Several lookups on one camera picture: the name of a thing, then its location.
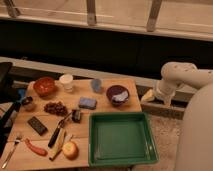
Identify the purple bowl with cloth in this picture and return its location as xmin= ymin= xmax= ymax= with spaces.
xmin=106 ymin=85 xmax=130 ymax=106

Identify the silver fork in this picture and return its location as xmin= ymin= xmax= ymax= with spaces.
xmin=1 ymin=134 xmax=22 ymax=169

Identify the small black metal object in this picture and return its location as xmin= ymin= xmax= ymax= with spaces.
xmin=72 ymin=109 xmax=81 ymax=123

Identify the small metal cup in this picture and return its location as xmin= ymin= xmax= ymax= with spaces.
xmin=21 ymin=96 xmax=36 ymax=111

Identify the black chair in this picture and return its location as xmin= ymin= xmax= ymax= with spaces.
xmin=0 ymin=62 xmax=20 ymax=156

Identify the red yellow apple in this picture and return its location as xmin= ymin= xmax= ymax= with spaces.
xmin=62 ymin=141 xmax=78 ymax=159

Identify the yellow banana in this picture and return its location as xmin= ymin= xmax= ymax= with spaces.
xmin=49 ymin=133 xmax=73 ymax=161

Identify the bunch of dark grapes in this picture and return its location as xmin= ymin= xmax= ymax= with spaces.
xmin=44 ymin=102 xmax=68 ymax=116

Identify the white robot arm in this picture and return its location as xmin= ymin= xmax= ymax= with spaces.
xmin=142 ymin=62 xmax=213 ymax=171

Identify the blue sponge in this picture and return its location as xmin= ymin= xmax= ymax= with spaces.
xmin=78 ymin=97 xmax=97 ymax=110

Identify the black handled knife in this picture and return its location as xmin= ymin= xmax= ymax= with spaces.
xmin=48 ymin=113 xmax=71 ymax=148

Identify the wooden board table top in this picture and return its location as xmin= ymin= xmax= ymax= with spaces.
xmin=0 ymin=78 xmax=141 ymax=171

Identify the white plastic cup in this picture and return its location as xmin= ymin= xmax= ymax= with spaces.
xmin=59 ymin=74 xmax=73 ymax=92

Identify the green plastic tray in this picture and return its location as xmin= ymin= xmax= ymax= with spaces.
xmin=89 ymin=112 xmax=158 ymax=167

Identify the red bowl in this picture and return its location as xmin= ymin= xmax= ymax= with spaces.
xmin=33 ymin=77 xmax=56 ymax=97

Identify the red chili pepper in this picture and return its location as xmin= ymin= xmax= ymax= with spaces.
xmin=25 ymin=139 xmax=48 ymax=156

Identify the black rectangular remote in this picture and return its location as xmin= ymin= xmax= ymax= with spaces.
xmin=28 ymin=116 xmax=48 ymax=136

